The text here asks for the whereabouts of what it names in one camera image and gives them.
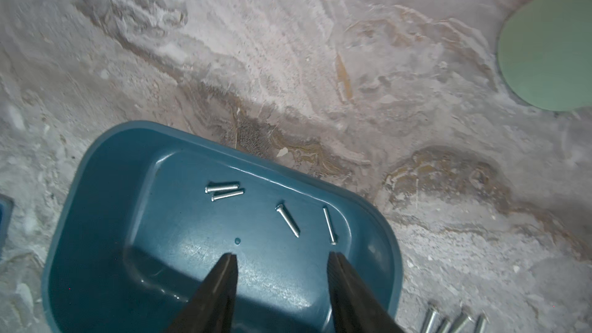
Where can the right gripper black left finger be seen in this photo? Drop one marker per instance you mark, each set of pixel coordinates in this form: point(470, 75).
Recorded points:
point(211, 308)

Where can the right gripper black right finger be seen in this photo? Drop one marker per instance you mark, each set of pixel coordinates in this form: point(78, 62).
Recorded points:
point(354, 307)

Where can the teal plastic storage tray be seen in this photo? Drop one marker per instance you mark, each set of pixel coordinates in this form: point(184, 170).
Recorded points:
point(151, 209)

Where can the removed screws on table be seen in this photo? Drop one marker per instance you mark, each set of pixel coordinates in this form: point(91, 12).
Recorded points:
point(434, 323)

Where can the mint green cup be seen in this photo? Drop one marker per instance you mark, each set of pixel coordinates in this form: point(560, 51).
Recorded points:
point(544, 54)

